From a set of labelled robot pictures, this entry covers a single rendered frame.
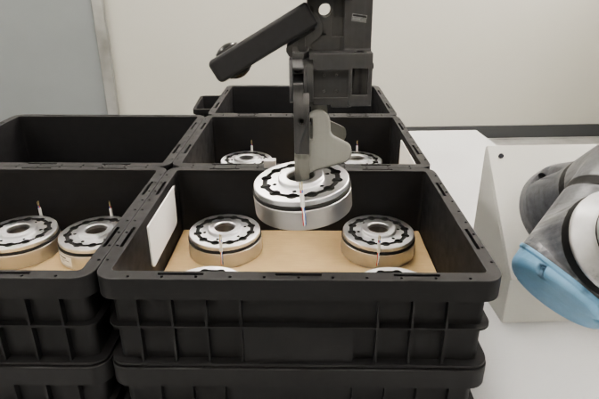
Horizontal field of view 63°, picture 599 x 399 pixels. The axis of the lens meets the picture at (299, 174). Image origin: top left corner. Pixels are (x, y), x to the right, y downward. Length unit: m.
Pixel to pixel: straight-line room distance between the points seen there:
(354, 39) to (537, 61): 3.75
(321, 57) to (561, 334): 0.58
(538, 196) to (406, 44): 3.09
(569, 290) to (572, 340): 0.28
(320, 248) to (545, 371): 0.35
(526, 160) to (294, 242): 0.40
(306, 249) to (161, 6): 3.16
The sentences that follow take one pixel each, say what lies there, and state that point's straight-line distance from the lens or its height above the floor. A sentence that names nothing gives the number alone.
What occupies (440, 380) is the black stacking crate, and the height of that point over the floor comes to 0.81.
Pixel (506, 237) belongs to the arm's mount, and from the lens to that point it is 0.82.
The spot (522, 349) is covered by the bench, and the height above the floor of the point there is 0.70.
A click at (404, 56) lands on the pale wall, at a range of 3.83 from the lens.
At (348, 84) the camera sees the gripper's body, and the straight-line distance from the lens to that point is 0.50.
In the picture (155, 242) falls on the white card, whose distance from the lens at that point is 0.66.
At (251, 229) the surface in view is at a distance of 0.72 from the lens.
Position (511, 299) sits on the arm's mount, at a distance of 0.83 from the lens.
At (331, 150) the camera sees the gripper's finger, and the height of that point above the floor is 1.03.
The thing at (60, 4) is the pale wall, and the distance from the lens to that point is 3.92.
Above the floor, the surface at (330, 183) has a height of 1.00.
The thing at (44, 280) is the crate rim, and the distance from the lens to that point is 0.54.
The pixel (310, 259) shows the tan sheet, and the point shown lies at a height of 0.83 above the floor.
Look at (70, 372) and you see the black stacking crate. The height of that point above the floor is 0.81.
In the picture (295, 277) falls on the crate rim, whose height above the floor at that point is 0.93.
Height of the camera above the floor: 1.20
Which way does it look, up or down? 22 degrees down
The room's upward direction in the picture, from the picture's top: straight up
